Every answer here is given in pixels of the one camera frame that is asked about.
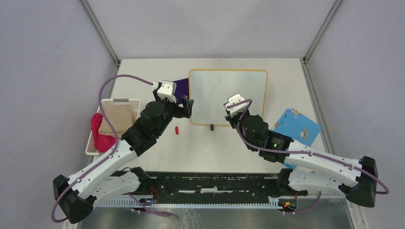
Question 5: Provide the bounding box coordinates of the blue patterned cloth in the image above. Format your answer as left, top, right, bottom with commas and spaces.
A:
271, 108, 322, 170

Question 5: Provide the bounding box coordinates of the beige cloth in basket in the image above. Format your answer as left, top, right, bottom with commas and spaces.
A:
104, 104, 137, 139

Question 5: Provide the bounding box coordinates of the yellow framed whiteboard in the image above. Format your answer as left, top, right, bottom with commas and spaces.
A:
189, 69, 268, 126

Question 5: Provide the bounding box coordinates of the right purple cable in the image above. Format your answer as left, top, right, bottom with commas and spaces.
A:
227, 99, 390, 216

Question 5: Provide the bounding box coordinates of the purple cable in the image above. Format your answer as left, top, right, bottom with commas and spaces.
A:
51, 74, 174, 223
227, 99, 390, 216

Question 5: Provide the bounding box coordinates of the white cable comb strip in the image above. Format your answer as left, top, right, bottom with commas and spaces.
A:
99, 197, 282, 210

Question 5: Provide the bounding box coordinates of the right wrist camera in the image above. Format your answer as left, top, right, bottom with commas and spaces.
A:
224, 93, 251, 117

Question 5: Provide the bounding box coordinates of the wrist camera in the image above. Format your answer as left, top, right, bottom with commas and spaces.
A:
224, 93, 251, 117
152, 80, 177, 103

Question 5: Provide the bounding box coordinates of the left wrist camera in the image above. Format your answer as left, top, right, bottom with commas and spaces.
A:
152, 80, 177, 103

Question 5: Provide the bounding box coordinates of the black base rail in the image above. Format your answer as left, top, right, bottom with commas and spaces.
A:
107, 171, 308, 205

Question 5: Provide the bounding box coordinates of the pink cloth in basket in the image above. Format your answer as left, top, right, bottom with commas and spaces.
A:
90, 113, 116, 153

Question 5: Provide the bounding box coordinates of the purple cloth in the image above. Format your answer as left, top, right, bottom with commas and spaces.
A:
174, 78, 190, 104

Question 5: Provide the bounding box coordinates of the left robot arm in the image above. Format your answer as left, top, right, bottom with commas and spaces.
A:
51, 90, 194, 224

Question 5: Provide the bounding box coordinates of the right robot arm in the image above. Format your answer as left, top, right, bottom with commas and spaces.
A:
225, 108, 378, 208

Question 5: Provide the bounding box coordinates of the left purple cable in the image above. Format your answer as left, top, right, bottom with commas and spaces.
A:
51, 74, 174, 223

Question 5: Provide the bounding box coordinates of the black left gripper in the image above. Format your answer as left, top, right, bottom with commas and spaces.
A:
153, 89, 193, 136

